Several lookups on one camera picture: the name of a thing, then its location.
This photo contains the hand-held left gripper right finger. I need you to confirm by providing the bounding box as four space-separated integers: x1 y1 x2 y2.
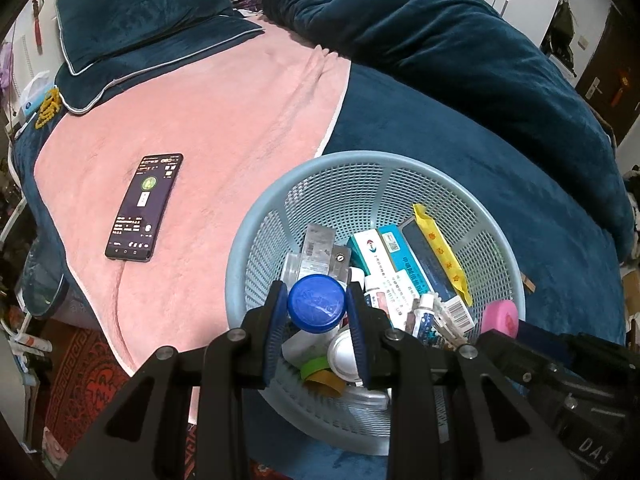
345 280 586 480

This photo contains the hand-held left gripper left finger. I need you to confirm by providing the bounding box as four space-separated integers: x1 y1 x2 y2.
57 280 291 480

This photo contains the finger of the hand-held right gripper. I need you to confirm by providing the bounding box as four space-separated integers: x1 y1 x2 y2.
517 321 571 348
475 329 551 387

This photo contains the pink round container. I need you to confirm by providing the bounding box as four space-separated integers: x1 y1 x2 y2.
482 299 520 338

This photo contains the blue-capped white bottle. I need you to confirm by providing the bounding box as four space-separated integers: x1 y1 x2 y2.
282 275 347 366

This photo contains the yellow snack packet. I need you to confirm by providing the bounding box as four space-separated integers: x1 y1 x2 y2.
412 203 473 307

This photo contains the light blue plastic basket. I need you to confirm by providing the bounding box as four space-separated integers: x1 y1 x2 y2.
225 151 527 456

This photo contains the white-capped bottle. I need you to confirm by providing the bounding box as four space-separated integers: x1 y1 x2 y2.
327 330 363 383

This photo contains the green bottle cap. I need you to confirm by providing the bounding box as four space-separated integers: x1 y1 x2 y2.
300 357 331 381

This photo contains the small blue-label white bottle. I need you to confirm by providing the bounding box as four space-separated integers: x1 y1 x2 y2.
412 294 438 346

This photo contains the teal white medicine box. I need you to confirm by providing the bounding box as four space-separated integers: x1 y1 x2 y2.
347 230 401 286

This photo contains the grey barcode card pack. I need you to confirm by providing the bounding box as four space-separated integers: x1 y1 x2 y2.
300 223 337 276

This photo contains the black smartphone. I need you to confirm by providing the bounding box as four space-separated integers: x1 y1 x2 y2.
105 153 184 262

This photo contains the pink towel blanket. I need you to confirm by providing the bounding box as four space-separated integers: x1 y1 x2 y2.
34 15 353 426

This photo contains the white red tube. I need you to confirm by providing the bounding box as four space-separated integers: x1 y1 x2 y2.
7 332 53 356

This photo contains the brown door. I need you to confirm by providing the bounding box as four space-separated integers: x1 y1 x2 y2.
575 2 640 146

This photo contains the dark blue duvet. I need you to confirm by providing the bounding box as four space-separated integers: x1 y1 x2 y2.
262 0 636 263

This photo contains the dark hanging clothing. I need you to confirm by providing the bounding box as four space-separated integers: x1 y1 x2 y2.
540 0 576 76

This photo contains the large dark blue pillow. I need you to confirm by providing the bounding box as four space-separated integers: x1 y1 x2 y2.
54 14 265 115

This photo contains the white tissue pack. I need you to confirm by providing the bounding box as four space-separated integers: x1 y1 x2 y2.
20 71 55 116

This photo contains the small dark blue pillow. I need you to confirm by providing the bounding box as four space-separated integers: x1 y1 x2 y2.
55 0 236 77

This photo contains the red hanging ornament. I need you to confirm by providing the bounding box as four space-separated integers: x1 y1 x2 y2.
31 0 44 50

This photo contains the yellow bead string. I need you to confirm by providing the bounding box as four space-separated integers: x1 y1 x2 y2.
34 87 62 128

